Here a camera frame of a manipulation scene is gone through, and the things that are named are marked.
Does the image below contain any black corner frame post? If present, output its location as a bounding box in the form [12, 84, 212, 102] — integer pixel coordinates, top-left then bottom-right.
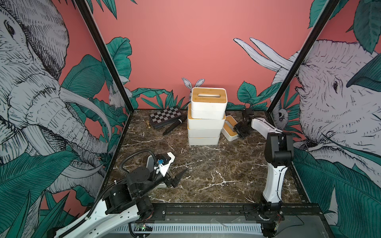
[74, 0, 134, 115]
[267, 0, 340, 114]

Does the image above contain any folding chess board box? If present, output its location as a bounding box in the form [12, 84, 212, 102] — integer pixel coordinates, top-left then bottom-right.
[149, 107, 183, 129]

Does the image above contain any yellow lid tissue box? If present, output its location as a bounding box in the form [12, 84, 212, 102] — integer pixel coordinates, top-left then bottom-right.
[188, 128, 221, 138]

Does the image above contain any white vented strip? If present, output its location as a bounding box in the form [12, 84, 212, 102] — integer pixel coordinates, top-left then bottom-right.
[131, 223, 263, 235]

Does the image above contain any small bamboo lid tissue box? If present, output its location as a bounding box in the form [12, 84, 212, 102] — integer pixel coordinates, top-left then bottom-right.
[221, 115, 239, 141]

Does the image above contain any white bottom tissue box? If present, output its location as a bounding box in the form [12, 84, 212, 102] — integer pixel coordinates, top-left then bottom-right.
[188, 136, 220, 146]

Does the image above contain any black corner frame post left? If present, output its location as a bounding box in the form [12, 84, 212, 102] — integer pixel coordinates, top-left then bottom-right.
[74, 0, 134, 115]

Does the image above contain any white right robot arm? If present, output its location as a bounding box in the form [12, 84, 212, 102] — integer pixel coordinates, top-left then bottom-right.
[234, 109, 294, 221]

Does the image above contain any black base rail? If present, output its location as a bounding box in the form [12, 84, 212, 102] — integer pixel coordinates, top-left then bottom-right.
[148, 203, 323, 223]

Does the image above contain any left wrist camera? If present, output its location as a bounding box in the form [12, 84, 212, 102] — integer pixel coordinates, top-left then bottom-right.
[154, 152, 175, 177]

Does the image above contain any grey lid tissue box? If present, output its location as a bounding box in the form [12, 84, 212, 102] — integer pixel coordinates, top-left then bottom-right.
[190, 108, 225, 120]
[146, 155, 167, 188]

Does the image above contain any large bamboo lid tissue box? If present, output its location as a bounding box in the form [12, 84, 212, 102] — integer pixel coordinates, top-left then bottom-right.
[187, 104, 226, 130]

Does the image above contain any black corner frame post right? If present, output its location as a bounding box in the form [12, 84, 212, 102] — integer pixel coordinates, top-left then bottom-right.
[267, 0, 340, 114]

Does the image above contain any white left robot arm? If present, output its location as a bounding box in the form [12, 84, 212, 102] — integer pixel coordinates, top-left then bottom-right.
[47, 150, 186, 238]

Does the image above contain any black corrugated cable hose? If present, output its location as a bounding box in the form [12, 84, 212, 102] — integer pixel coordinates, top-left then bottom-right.
[118, 149, 158, 175]

